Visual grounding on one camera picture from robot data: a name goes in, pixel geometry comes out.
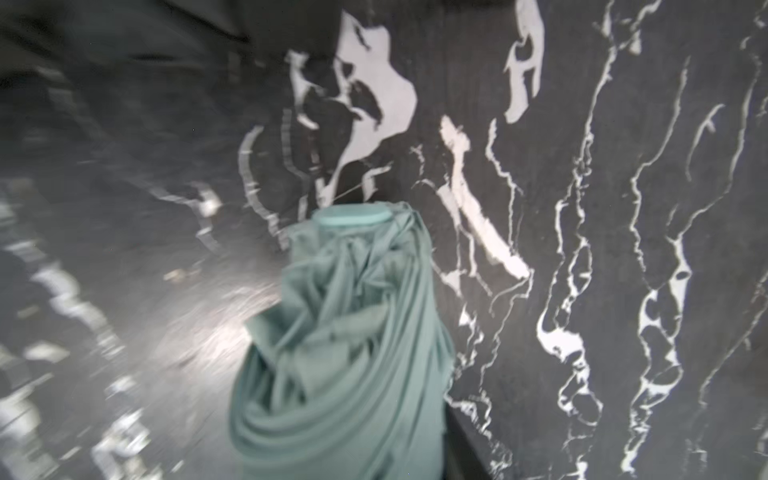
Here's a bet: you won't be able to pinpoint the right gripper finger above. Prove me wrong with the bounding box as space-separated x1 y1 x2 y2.
443 405 492 480

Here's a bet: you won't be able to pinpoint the mint green umbrella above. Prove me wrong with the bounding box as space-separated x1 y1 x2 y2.
229 202 455 479

